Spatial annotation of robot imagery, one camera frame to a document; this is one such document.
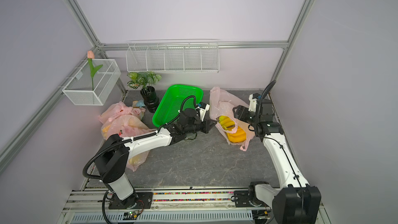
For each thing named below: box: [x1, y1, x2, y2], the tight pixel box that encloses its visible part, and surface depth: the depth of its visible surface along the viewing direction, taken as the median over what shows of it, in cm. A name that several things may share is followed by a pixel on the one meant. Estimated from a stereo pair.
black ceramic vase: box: [140, 86, 160, 114], surface depth 104 cm
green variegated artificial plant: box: [126, 71, 163, 90], surface depth 93 cm
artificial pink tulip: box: [87, 50, 104, 91], surface depth 86 cm
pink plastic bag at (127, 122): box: [98, 101, 157, 140], surface depth 88 cm
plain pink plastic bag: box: [209, 86, 255, 151], surface depth 82 cm
